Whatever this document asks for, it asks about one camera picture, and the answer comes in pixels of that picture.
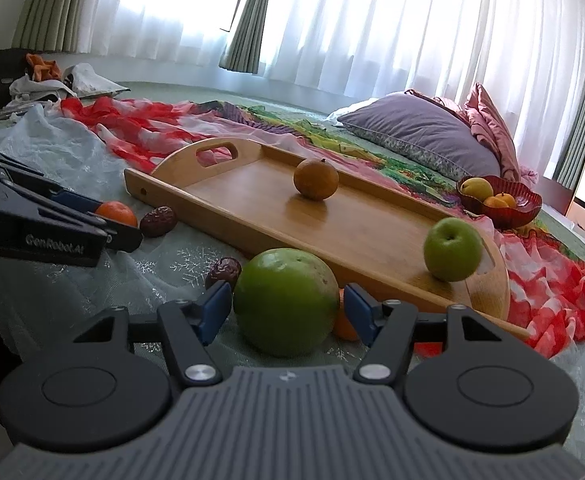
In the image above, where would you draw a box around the white plastic bag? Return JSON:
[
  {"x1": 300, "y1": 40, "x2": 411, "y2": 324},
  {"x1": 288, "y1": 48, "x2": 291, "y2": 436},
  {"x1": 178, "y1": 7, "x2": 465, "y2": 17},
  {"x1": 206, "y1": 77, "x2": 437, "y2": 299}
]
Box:
[{"x1": 10, "y1": 62, "x2": 130, "y2": 107}]

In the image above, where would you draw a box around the orange cloth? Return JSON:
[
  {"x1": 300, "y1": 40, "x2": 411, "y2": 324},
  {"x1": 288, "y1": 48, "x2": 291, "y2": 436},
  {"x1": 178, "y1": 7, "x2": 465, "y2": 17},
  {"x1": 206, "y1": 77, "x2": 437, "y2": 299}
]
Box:
[{"x1": 25, "y1": 52, "x2": 63, "y2": 82}]

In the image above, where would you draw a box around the green apple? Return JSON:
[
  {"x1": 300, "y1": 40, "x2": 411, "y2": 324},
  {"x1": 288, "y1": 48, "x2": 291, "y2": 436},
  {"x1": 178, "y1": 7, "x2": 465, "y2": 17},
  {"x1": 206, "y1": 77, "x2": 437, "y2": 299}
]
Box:
[{"x1": 423, "y1": 217, "x2": 484, "y2": 282}]

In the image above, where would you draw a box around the white pillow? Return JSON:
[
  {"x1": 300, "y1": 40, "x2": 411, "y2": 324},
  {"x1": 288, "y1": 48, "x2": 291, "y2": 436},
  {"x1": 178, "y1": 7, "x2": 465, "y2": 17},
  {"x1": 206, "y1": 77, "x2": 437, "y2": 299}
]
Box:
[{"x1": 325, "y1": 96, "x2": 391, "y2": 123}]

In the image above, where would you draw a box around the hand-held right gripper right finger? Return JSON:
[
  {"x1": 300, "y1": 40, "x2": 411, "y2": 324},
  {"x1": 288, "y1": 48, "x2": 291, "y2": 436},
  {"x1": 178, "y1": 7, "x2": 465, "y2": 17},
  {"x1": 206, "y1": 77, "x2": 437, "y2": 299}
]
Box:
[{"x1": 343, "y1": 282, "x2": 518, "y2": 390}]

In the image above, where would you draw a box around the large green pomelo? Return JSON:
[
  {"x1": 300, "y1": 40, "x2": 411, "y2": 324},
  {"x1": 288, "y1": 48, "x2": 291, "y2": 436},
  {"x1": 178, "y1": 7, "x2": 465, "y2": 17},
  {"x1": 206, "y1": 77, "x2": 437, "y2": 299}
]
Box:
[{"x1": 232, "y1": 248, "x2": 341, "y2": 358}]

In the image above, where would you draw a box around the red glass bowl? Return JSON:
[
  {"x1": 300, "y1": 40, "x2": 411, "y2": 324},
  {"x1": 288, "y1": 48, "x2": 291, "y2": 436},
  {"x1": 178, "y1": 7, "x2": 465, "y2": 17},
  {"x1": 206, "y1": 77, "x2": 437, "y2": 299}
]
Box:
[{"x1": 456, "y1": 175, "x2": 543, "y2": 231}]

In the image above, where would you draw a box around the wooden tray with handles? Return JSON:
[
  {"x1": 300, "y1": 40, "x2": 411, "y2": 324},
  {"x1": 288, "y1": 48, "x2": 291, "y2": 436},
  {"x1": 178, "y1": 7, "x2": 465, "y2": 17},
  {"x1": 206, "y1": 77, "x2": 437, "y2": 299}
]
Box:
[{"x1": 124, "y1": 137, "x2": 531, "y2": 342}]

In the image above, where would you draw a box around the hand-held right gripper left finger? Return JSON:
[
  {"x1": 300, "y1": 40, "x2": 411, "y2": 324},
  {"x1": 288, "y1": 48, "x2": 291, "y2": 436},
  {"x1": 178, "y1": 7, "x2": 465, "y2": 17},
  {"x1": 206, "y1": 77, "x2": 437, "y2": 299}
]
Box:
[{"x1": 72, "y1": 280, "x2": 234, "y2": 389}]

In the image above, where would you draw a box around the multicoloured printed cloth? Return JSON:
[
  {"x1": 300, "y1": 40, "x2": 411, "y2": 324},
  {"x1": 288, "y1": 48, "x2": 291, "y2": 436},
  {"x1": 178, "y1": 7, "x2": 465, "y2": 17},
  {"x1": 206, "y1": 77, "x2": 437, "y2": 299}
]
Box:
[{"x1": 192, "y1": 100, "x2": 476, "y2": 211}]

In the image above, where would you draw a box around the pink quilt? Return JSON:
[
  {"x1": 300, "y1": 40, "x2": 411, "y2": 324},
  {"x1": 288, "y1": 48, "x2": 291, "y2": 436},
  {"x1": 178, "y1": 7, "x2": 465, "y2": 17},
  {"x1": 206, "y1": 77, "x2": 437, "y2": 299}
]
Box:
[{"x1": 405, "y1": 82, "x2": 538, "y2": 184}]

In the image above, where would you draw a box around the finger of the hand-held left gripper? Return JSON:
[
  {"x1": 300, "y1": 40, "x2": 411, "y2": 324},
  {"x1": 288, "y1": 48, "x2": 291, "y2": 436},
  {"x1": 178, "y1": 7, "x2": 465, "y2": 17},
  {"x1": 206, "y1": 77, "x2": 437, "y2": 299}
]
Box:
[
  {"x1": 0, "y1": 139, "x2": 104, "y2": 218},
  {"x1": 86, "y1": 214, "x2": 144, "y2": 254}
]

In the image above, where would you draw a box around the brownish orange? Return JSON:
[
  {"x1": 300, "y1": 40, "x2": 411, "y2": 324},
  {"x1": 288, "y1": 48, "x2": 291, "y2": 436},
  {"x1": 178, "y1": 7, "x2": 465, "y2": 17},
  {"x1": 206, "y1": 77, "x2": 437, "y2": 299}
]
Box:
[{"x1": 293, "y1": 157, "x2": 340, "y2": 202}]

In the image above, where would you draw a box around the dried red date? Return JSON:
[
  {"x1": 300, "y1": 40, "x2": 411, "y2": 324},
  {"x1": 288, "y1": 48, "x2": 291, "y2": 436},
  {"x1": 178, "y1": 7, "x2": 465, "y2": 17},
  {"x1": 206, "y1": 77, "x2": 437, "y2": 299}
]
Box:
[
  {"x1": 205, "y1": 257, "x2": 242, "y2": 290},
  {"x1": 139, "y1": 206, "x2": 178, "y2": 238}
]

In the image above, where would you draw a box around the white sheer curtain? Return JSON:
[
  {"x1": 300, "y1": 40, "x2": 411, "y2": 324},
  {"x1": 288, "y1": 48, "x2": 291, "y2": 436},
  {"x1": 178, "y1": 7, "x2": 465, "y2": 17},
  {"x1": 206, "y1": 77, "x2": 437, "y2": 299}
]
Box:
[{"x1": 90, "y1": 0, "x2": 585, "y2": 181}]

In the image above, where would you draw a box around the purple pillow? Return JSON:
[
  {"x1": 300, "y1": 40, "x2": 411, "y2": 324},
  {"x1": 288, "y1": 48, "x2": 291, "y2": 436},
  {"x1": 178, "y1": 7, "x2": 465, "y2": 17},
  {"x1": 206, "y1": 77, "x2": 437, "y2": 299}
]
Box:
[{"x1": 337, "y1": 92, "x2": 502, "y2": 181}]

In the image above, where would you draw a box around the yellow pear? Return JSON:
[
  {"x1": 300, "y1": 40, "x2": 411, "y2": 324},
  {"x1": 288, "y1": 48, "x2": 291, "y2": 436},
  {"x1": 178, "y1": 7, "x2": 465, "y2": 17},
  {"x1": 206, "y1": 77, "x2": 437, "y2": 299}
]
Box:
[{"x1": 460, "y1": 177, "x2": 496, "y2": 200}]

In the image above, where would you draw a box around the white snowflake lace cloth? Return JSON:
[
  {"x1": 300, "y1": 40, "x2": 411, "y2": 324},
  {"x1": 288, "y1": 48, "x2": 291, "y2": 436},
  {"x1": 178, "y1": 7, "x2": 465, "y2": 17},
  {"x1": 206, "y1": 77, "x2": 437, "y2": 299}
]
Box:
[{"x1": 0, "y1": 102, "x2": 585, "y2": 461}]

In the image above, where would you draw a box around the small tangerine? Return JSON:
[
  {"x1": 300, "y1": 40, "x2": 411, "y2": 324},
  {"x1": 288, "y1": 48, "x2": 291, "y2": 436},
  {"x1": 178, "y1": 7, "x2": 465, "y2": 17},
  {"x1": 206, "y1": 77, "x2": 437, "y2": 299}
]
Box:
[
  {"x1": 95, "y1": 201, "x2": 138, "y2": 228},
  {"x1": 333, "y1": 288, "x2": 361, "y2": 342}
]

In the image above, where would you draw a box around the red and white scarf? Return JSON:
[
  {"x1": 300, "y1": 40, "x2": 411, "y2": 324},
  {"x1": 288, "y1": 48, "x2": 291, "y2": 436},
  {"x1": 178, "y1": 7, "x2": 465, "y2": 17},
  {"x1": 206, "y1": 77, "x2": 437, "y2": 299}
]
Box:
[{"x1": 60, "y1": 97, "x2": 585, "y2": 357}]

